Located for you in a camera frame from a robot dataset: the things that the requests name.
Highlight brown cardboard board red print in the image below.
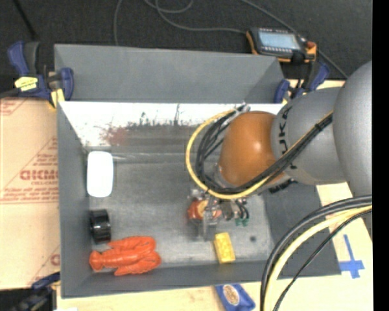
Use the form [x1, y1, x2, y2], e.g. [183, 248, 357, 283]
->
[0, 97, 62, 291]

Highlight yellow toy brick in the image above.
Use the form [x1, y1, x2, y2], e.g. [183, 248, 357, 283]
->
[213, 232, 237, 264]

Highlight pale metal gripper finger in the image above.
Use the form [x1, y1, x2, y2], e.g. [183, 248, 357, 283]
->
[209, 208, 219, 238]
[200, 209, 211, 241]

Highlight red and yellow toy fruit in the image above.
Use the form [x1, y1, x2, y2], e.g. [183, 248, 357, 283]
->
[187, 199, 222, 221]

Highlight orange toy lobster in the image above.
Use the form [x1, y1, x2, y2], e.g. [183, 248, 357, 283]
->
[88, 236, 162, 277]

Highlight black tape roll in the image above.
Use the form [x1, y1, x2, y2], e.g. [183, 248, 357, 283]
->
[89, 209, 113, 244]

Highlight white computer mouse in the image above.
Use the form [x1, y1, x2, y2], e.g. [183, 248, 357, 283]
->
[86, 150, 114, 198]

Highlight grey metal bin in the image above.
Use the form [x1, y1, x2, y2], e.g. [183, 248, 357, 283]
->
[53, 43, 342, 298]

